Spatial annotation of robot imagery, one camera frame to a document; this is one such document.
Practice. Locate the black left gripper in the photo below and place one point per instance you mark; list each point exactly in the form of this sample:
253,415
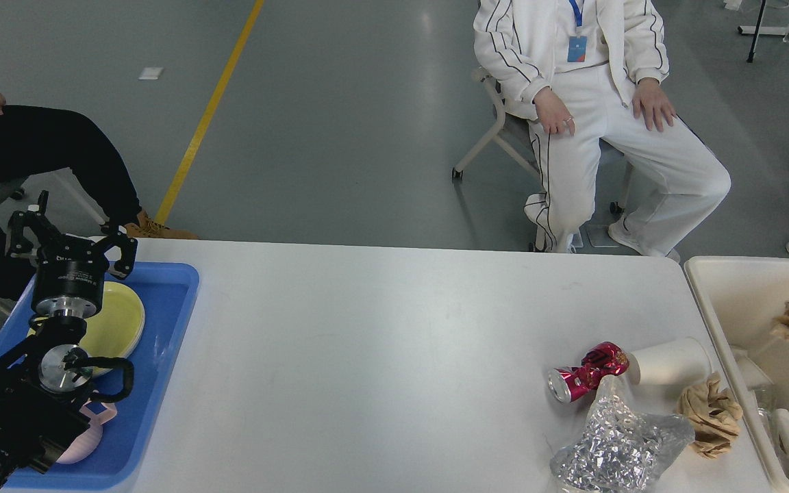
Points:
67,287

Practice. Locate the yellow round plastic plate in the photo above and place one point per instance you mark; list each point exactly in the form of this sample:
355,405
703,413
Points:
65,317

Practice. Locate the pink ribbed mug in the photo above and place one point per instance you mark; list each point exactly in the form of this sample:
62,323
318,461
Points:
98,415

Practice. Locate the crushed red soda can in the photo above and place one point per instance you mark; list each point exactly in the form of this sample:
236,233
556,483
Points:
568,384

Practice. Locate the silver foil bag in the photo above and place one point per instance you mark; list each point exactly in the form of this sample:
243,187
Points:
620,449

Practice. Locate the silver foil pouch with paper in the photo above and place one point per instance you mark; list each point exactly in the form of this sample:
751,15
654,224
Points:
759,406

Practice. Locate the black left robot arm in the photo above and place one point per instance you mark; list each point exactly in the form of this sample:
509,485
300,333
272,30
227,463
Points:
37,425

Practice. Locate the blue plastic tray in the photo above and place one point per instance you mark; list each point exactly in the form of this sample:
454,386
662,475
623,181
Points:
168,292

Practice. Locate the person in black trousers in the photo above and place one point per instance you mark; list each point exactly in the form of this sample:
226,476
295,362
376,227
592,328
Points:
35,140

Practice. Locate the white wheeled chair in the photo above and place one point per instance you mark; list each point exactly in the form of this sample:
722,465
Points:
508,129

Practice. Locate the clear floor plate right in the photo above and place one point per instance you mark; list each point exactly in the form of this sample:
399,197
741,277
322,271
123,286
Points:
599,238

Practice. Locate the person in white tracksuit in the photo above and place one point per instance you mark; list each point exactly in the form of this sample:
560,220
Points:
586,72

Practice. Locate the white paper cup lying sideways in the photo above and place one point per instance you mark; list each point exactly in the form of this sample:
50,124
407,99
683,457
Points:
681,361

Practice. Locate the small crumpled brown paper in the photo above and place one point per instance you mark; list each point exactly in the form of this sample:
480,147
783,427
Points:
714,415

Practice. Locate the beige plastic bin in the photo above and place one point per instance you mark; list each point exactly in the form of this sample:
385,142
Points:
739,298

